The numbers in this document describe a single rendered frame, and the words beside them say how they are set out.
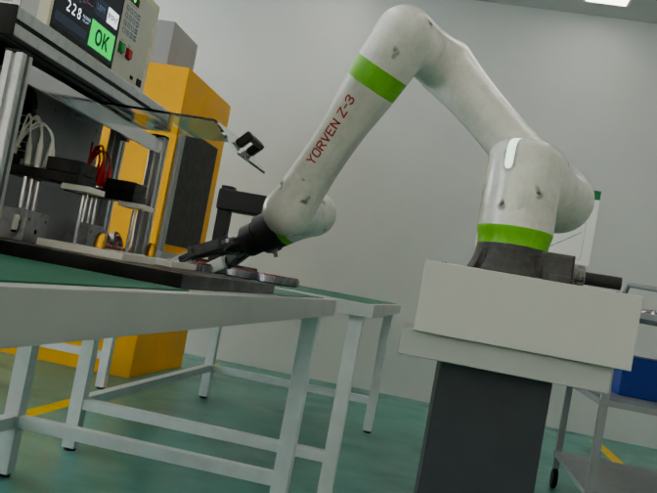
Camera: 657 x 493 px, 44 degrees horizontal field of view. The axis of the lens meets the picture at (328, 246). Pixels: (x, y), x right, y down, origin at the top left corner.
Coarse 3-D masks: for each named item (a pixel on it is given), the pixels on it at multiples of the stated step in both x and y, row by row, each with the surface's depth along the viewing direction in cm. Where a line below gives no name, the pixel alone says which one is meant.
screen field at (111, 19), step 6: (102, 0) 151; (96, 6) 150; (102, 6) 152; (108, 6) 154; (96, 12) 150; (102, 12) 152; (108, 12) 154; (114, 12) 157; (102, 18) 153; (108, 18) 155; (114, 18) 158; (114, 24) 158
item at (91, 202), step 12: (108, 180) 162; (120, 180) 161; (72, 192) 163; (108, 192) 161; (120, 192) 161; (132, 192) 161; (144, 192) 166; (84, 204) 162; (96, 204) 167; (120, 204) 161; (132, 204) 161; (144, 204) 161; (84, 216) 162
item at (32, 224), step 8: (8, 208) 137; (16, 208) 137; (8, 216) 137; (24, 216) 137; (32, 216) 139; (40, 216) 141; (48, 216) 144; (0, 224) 137; (8, 224) 137; (24, 224) 137; (32, 224) 139; (40, 224) 142; (0, 232) 137; (8, 232) 137; (16, 232) 137; (24, 232) 137; (32, 232) 140; (40, 232) 142; (16, 240) 137; (24, 240) 138; (32, 240) 140
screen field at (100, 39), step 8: (96, 24) 151; (96, 32) 151; (104, 32) 154; (88, 40) 149; (96, 40) 152; (104, 40) 155; (112, 40) 159; (96, 48) 152; (104, 48) 155; (112, 48) 159; (104, 56) 156
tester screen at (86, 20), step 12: (60, 0) 137; (72, 0) 141; (84, 0) 145; (96, 0) 149; (108, 0) 154; (120, 0) 159; (84, 12) 146; (120, 12) 160; (60, 24) 138; (84, 24) 146; (108, 24) 155; (72, 36) 143; (108, 60) 158
